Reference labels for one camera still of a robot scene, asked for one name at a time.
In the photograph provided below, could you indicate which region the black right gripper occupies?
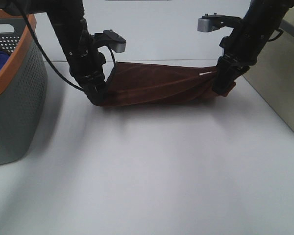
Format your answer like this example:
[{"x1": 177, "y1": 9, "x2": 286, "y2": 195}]
[{"x1": 212, "y1": 36, "x2": 257, "y2": 94}]

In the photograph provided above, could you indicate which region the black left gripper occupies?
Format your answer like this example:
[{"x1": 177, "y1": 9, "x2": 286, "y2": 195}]
[{"x1": 69, "y1": 34, "x2": 107, "y2": 106}]

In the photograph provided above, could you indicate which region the brown towel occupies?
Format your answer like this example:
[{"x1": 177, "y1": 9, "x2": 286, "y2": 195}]
[{"x1": 95, "y1": 61, "x2": 237, "y2": 108}]

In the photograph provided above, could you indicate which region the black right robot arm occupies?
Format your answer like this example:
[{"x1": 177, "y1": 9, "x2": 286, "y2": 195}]
[{"x1": 212, "y1": 0, "x2": 294, "y2": 95}]

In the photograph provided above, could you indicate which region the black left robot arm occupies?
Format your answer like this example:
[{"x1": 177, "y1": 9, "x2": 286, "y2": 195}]
[{"x1": 0, "y1": 0, "x2": 106, "y2": 106}]

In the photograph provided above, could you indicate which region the beige storage bin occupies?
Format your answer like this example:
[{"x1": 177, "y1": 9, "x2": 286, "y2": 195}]
[{"x1": 244, "y1": 20, "x2": 294, "y2": 131}]

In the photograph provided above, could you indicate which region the grey perforated laundry basket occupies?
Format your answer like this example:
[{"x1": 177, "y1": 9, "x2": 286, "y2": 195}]
[{"x1": 0, "y1": 10, "x2": 48, "y2": 165}]

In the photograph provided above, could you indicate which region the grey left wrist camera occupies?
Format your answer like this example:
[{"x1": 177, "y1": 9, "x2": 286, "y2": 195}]
[{"x1": 93, "y1": 30, "x2": 126, "y2": 53}]

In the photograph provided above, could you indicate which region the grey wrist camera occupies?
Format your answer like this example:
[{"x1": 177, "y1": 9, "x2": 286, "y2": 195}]
[
  {"x1": 93, "y1": 30, "x2": 126, "y2": 53},
  {"x1": 197, "y1": 14, "x2": 242, "y2": 32}
]

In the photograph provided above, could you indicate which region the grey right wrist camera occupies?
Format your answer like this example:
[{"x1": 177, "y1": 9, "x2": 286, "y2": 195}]
[{"x1": 197, "y1": 14, "x2": 242, "y2": 32}]

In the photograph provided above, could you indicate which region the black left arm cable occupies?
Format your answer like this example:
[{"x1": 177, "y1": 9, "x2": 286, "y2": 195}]
[{"x1": 4, "y1": 0, "x2": 118, "y2": 90}]

